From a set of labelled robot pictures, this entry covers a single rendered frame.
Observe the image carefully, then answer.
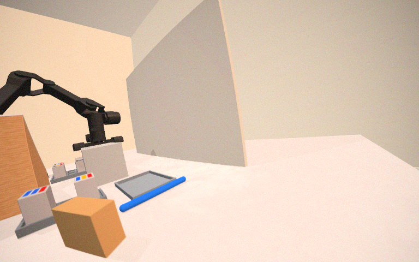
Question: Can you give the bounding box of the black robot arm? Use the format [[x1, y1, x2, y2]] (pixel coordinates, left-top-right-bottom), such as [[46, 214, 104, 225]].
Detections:
[[0, 70, 121, 126]]

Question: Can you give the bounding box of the grey flat wall panel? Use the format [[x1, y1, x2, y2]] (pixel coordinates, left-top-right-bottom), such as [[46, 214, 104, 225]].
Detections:
[[126, 0, 248, 167]]

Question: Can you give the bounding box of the blue rod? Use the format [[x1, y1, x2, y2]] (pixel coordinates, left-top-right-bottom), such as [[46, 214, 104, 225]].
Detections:
[[119, 176, 186, 212]]

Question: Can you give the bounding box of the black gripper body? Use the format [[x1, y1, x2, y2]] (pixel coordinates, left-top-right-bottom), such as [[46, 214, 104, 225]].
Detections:
[[72, 124, 124, 151]]

